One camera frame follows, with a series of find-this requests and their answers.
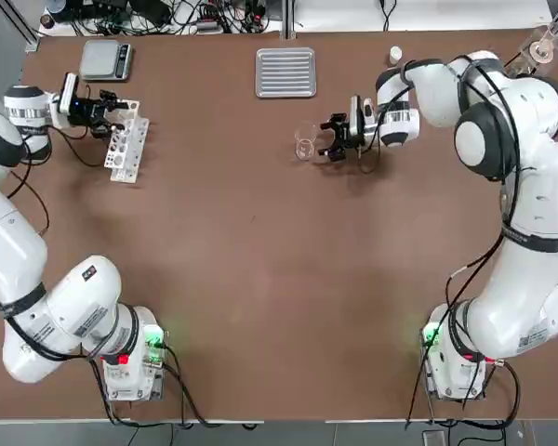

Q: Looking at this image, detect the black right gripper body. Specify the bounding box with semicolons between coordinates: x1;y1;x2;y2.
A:
333;114;355;158

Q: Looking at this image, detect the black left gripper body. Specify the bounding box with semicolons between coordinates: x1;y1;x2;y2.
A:
68;97;105;128

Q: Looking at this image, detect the clear glass beaker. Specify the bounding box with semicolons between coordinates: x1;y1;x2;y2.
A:
293;120;320;162

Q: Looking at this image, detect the white test tube rack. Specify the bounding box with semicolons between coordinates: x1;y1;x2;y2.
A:
102;98;151;184

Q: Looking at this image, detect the silver digital scale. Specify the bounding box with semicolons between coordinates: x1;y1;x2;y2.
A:
79;39;136;84

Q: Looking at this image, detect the ribbed metal tray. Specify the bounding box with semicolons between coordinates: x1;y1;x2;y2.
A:
254;46;318;100

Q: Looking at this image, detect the round glass flask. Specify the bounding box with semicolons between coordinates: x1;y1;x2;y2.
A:
528;21;558;65

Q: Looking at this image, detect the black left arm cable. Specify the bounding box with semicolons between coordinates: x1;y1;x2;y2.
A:
0;123;117;363

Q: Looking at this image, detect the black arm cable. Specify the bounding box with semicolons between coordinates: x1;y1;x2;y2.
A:
0;123;117;363
357;53;525;373

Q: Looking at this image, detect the aluminium frame post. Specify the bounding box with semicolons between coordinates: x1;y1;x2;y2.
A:
281;0;297;42
24;11;42;53

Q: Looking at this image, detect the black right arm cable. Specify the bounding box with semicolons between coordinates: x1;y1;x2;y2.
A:
357;53;525;373

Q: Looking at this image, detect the black power cable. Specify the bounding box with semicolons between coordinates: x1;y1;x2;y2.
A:
90;341;261;428
405;343;522;429

